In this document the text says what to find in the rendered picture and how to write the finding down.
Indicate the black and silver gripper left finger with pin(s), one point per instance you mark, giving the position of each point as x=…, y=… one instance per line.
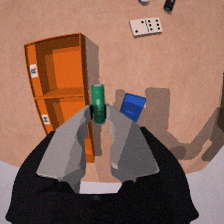
x=60, y=156

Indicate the black battery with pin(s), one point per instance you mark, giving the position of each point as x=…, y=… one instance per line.
x=169, y=5

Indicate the white domino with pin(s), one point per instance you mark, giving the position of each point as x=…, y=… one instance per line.
x=145, y=26

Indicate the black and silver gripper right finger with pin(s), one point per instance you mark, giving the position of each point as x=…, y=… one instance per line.
x=137, y=155

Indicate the orange three-compartment bin rack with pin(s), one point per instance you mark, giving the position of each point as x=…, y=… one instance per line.
x=59, y=75

